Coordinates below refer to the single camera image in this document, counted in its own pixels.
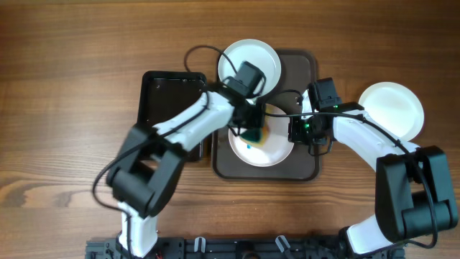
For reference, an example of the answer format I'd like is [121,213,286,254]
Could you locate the teal yellow sponge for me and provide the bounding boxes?
[239,124,270,147]

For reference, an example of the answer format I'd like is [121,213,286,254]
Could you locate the white plate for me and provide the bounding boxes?
[224,39,282,97]
[359,82,425,141]
[228,116,294,167]

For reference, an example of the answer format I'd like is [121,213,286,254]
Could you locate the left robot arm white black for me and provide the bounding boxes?
[104,61,266,258]

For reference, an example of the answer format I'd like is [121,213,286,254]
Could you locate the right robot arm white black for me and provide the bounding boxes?
[288,78,459,258]

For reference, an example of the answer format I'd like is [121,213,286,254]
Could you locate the brown serving tray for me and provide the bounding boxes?
[211,49,321,182]

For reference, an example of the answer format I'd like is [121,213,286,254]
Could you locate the black water tray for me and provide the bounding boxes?
[136,71,208,163]

